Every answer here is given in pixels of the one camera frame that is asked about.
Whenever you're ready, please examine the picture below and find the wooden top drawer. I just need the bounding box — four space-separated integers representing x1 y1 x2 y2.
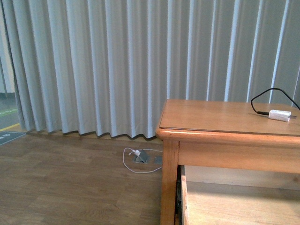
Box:
175 165 300 225

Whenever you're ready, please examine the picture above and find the open metal floor socket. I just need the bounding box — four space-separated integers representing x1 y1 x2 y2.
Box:
132 150 150 164

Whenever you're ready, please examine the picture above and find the closed metal floor plate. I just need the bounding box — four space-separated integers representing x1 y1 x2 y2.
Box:
154 156 162 165

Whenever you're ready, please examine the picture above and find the grey pleated curtain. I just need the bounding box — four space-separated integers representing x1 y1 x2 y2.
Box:
0 0 300 137

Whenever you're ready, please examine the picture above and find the wooden nightstand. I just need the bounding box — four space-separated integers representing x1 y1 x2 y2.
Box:
156 99 300 225

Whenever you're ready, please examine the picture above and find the white power adapter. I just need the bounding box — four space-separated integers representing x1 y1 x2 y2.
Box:
268 110 297 122

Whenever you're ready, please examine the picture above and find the dark floor sign mat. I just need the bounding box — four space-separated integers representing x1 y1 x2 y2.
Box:
0 131 26 145

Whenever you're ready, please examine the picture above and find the white charger cable on floor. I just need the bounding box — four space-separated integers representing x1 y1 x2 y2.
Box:
123 147 163 174

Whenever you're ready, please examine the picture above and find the black usb cable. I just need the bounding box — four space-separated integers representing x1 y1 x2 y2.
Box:
250 88 300 116

